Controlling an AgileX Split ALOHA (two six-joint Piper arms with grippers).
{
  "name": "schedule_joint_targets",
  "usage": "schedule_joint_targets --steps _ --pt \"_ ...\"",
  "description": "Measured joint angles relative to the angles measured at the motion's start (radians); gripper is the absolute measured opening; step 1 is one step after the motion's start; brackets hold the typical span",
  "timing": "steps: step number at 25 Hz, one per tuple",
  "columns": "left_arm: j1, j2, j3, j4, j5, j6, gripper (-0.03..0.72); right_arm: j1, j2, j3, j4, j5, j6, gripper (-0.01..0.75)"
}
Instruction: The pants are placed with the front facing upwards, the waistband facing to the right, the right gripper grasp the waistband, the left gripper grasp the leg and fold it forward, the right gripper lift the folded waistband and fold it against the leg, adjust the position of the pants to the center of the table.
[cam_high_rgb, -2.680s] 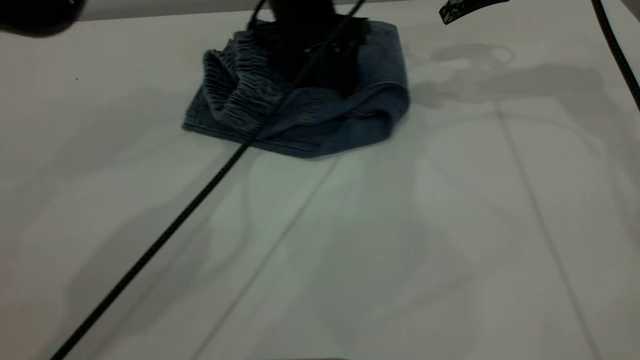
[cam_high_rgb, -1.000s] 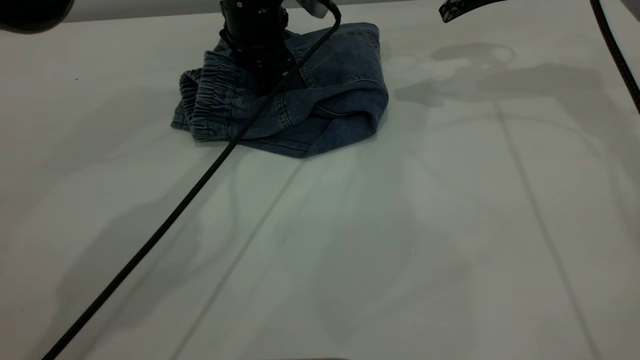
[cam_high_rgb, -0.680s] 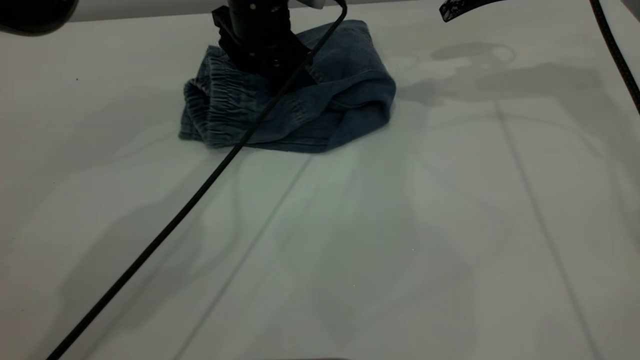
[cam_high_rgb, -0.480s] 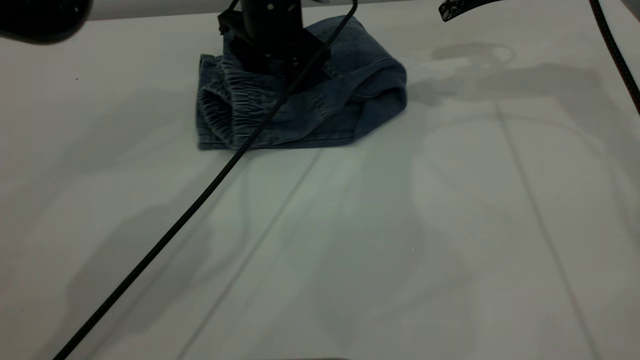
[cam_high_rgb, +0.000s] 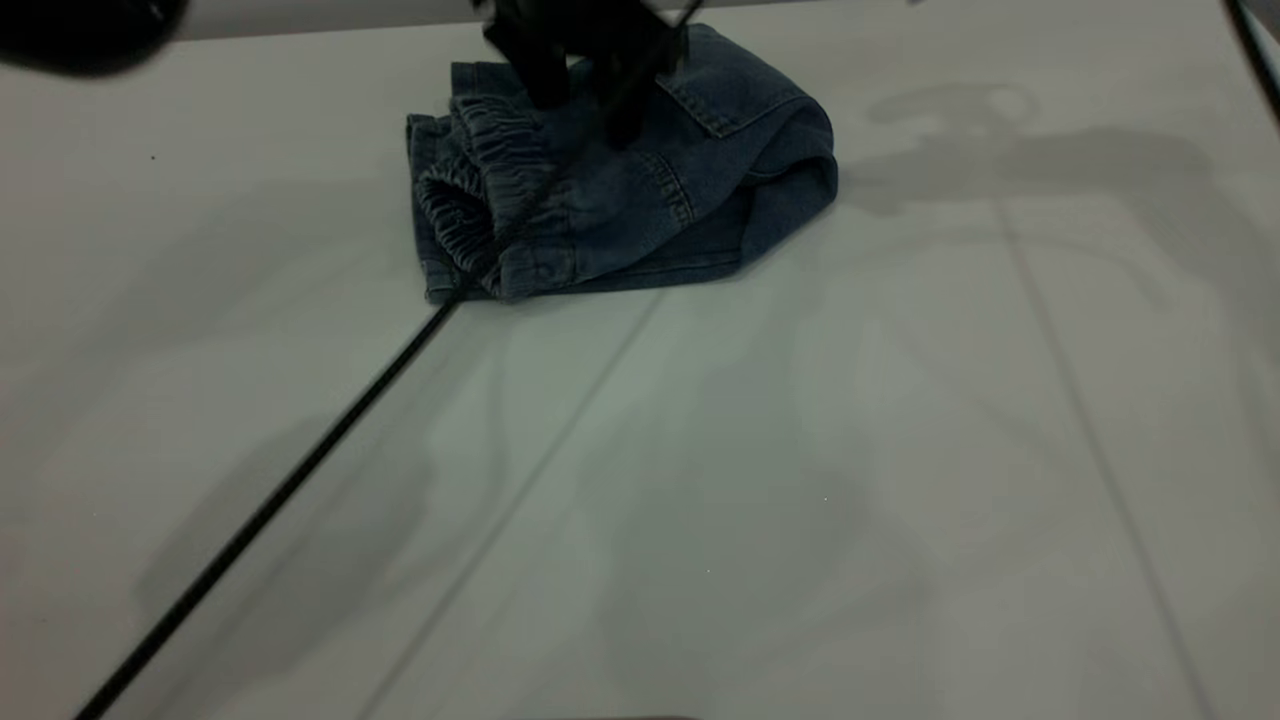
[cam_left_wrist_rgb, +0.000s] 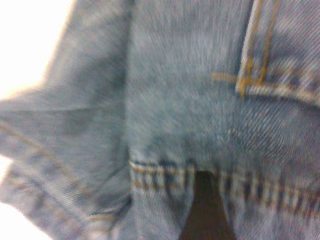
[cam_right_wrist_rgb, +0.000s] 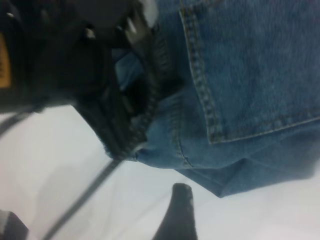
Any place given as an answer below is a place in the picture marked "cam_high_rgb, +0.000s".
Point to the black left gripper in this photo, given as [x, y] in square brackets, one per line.
[590, 25]

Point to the blue denim pants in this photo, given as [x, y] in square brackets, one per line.
[700, 170]

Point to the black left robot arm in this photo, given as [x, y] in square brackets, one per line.
[70, 30]

